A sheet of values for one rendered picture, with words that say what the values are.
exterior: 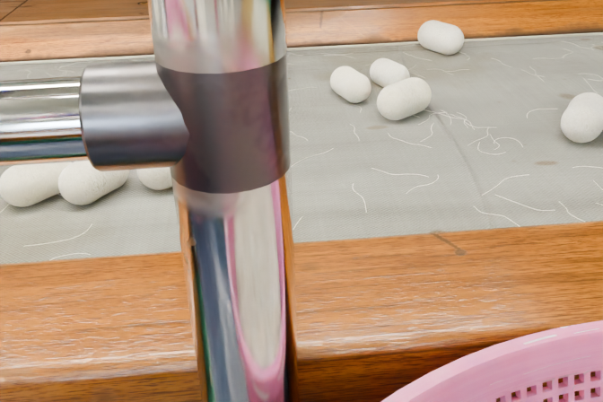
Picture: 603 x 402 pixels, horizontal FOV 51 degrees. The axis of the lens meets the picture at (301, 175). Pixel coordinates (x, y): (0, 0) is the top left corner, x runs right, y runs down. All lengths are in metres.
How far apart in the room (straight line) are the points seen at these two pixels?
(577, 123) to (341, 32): 0.23
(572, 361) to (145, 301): 0.12
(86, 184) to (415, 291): 0.16
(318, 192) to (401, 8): 0.27
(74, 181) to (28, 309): 0.10
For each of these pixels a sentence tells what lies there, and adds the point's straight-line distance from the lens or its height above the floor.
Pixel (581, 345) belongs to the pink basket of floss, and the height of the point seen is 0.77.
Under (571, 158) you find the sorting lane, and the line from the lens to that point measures 0.34.
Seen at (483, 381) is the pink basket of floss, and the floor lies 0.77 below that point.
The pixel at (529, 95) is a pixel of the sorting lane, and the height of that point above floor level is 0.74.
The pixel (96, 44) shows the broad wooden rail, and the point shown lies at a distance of 0.52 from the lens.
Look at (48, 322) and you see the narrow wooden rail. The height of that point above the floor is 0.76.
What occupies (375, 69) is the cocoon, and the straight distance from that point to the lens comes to 0.41.
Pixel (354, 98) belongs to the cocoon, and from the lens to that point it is 0.38.
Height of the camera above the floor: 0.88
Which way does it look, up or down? 28 degrees down
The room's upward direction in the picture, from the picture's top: 2 degrees counter-clockwise
